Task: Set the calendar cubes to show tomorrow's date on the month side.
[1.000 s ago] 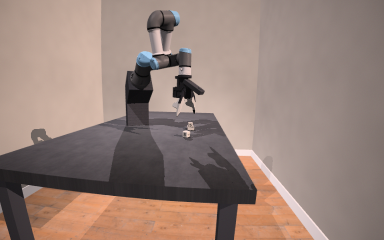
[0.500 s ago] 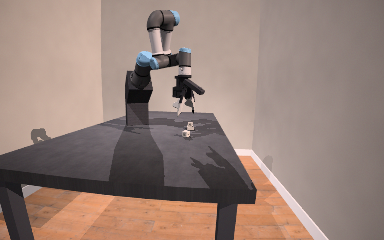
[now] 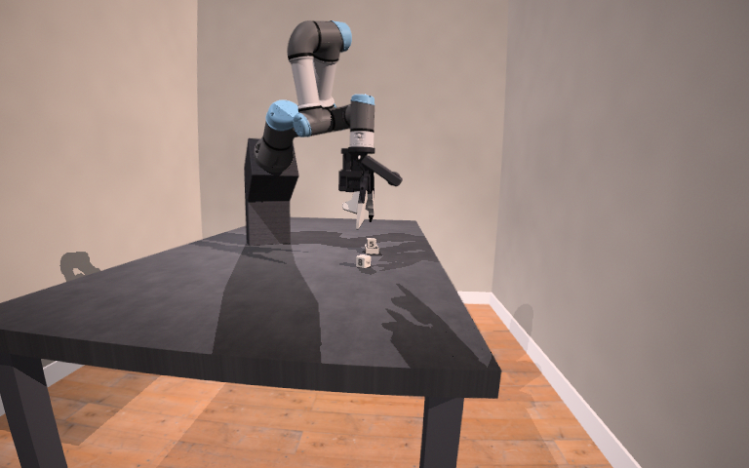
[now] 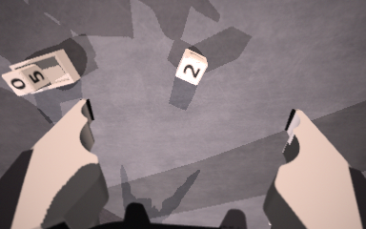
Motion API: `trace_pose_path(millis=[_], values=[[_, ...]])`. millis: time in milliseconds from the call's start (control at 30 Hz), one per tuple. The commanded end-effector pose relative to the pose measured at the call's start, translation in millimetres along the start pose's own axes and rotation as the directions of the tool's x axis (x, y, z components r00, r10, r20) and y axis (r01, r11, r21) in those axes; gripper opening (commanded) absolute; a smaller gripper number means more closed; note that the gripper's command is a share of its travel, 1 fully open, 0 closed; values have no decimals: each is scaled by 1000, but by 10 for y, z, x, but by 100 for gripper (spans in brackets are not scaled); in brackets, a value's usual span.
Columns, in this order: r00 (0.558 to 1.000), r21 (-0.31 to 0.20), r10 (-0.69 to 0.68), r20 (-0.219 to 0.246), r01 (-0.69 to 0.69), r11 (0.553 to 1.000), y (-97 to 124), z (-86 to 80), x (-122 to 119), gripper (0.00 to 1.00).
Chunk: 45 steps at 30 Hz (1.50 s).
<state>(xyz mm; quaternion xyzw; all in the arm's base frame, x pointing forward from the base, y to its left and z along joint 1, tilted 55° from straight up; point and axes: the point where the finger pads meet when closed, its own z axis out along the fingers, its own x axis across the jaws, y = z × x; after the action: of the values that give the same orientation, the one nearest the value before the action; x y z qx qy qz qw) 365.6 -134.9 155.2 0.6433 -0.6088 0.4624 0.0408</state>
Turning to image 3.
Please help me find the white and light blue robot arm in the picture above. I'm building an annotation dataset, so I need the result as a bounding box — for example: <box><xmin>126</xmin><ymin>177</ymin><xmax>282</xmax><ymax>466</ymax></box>
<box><xmin>254</xmin><ymin>20</ymin><xmax>403</xmax><ymax>186</ymax></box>

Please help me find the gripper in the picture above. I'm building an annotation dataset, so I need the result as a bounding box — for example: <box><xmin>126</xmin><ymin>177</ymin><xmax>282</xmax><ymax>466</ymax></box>
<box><xmin>338</xmin><ymin>146</ymin><xmax>375</xmax><ymax>229</ymax></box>

